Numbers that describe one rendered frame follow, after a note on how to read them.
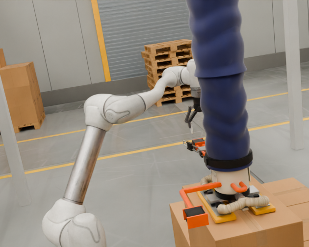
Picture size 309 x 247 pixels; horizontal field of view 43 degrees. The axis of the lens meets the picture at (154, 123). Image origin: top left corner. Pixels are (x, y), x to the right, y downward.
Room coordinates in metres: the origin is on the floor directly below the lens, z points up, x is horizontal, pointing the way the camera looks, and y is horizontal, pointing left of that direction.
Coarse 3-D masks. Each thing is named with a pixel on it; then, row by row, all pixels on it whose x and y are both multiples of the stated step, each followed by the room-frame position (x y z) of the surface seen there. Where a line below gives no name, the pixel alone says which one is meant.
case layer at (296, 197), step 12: (288, 180) 2.72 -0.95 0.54; (276, 192) 2.56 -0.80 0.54; (288, 192) 2.54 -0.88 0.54; (300, 192) 2.51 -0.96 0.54; (180, 204) 2.60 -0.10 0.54; (288, 204) 2.36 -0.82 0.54; (300, 204) 2.34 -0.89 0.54; (180, 216) 2.42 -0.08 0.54; (300, 216) 2.20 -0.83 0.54; (180, 228) 2.28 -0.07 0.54; (180, 240) 2.35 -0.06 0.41
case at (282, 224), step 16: (288, 208) 1.62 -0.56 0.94; (224, 224) 1.56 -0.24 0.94; (240, 224) 1.54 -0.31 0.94; (256, 224) 1.52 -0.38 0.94; (272, 224) 1.50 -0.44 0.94; (288, 224) 1.49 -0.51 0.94; (192, 240) 1.94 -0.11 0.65; (208, 240) 1.56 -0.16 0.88; (224, 240) 1.45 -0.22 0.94; (240, 240) 1.46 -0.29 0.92; (256, 240) 1.47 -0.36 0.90; (272, 240) 1.48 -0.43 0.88; (288, 240) 1.49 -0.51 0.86
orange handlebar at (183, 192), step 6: (204, 144) 2.31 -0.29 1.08; (198, 186) 1.69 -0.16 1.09; (204, 186) 1.69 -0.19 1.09; (210, 186) 1.69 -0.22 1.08; (216, 186) 1.69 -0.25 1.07; (234, 186) 1.63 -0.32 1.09; (246, 186) 1.62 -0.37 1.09; (180, 192) 1.66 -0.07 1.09; (186, 192) 1.67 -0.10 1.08; (192, 192) 1.68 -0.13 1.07; (240, 192) 1.60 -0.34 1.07; (186, 198) 1.58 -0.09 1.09; (186, 204) 1.53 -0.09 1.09
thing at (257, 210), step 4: (248, 196) 1.74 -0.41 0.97; (252, 196) 1.74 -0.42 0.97; (256, 196) 1.69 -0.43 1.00; (268, 204) 1.63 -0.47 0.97; (252, 208) 1.63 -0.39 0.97; (256, 208) 1.62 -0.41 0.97; (260, 208) 1.61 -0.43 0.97; (264, 208) 1.61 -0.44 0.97; (268, 208) 1.60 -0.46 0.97; (272, 208) 1.60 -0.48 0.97; (256, 212) 1.59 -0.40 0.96; (260, 212) 1.59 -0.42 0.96; (264, 212) 1.60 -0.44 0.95; (268, 212) 1.60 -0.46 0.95
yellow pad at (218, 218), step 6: (198, 192) 1.88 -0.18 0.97; (210, 192) 1.80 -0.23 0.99; (204, 198) 1.80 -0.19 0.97; (204, 204) 1.75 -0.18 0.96; (210, 204) 1.72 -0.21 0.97; (216, 204) 1.67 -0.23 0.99; (210, 210) 1.67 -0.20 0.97; (216, 210) 1.65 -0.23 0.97; (216, 216) 1.60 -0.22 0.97; (222, 216) 1.59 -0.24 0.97; (228, 216) 1.59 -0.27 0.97; (234, 216) 1.58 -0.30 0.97; (216, 222) 1.57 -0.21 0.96
